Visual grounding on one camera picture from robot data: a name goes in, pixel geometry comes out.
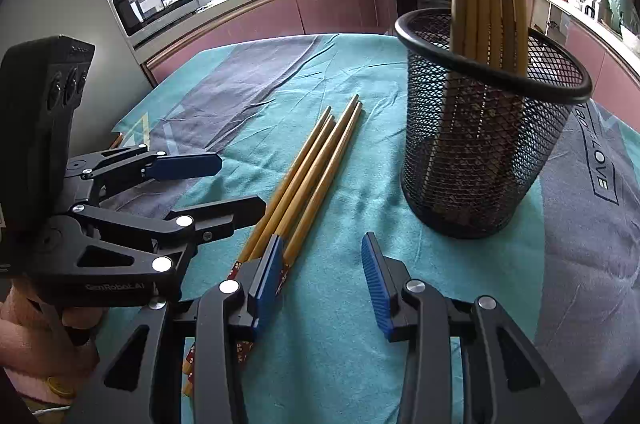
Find teal grey printed tablecloth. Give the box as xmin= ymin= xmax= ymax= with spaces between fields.
xmin=107 ymin=33 xmax=640 ymax=424

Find green kitchen appliance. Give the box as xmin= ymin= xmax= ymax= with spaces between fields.
xmin=600 ymin=0 xmax=628 ymax=28

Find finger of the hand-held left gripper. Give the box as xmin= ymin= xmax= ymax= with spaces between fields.
xmin=64 ymin=143 xmax=224 ymax=205
xmin=75 ymin=197 xmax=267 ymax=285

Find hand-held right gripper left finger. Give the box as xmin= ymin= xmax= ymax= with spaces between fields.
xmin=65 ymin=234 xmax=286 ymax=424

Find person's left hand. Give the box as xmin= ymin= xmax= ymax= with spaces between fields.
xmin=62 ymin=307 xmax=106 ymax=345

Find pink base cabinets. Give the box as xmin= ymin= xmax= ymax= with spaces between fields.
xmin=141 ymin=0 xmax=398 ymax=85
xmin=522 ymin=0 xmax=640 ymax=115

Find black mesh holder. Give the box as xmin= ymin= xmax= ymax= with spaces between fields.
xmin=394 ymin=8 xmax=593 ymax=240

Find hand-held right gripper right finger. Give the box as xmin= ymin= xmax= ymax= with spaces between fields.
xmin=361 ymin=231 xmax=583 ymax=424

